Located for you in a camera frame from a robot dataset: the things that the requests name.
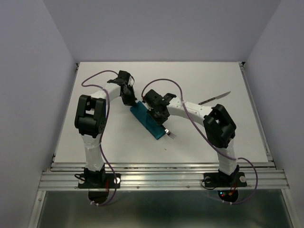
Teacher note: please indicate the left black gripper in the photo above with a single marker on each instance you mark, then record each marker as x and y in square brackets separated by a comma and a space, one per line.
[132, 99]

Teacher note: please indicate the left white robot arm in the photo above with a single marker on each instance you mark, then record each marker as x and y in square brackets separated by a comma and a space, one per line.
[91, 118]

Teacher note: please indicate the aluminium front rail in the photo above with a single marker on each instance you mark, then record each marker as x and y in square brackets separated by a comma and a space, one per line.
[162, 176]

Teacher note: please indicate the teal cloth napkin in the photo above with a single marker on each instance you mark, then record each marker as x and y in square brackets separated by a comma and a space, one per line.
[140, 111]

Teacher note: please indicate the metal fork black handle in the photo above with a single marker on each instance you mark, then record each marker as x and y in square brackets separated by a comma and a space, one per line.
[169, 133]

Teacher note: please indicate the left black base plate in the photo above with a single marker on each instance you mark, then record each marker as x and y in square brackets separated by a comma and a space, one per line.
[106, 182]

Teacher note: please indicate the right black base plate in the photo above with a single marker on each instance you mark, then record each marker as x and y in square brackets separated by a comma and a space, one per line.
[221, 180]

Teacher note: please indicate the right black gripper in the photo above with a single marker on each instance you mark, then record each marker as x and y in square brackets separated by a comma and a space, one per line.
[158, 121]

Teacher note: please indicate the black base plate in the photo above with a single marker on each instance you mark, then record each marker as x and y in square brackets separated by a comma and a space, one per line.
[106, 182]
[221, 180]

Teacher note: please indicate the aluminium right side rail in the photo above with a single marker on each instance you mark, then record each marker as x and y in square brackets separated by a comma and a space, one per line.
[257, 117]

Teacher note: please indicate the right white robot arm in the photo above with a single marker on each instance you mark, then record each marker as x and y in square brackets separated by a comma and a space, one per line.
[213, 123]

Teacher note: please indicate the aluminium rail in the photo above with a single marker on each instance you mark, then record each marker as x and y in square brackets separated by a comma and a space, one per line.
[162, 176]
[257, 117]

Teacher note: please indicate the metal knife black handle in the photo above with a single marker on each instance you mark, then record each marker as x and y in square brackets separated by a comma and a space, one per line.
[215, 98]

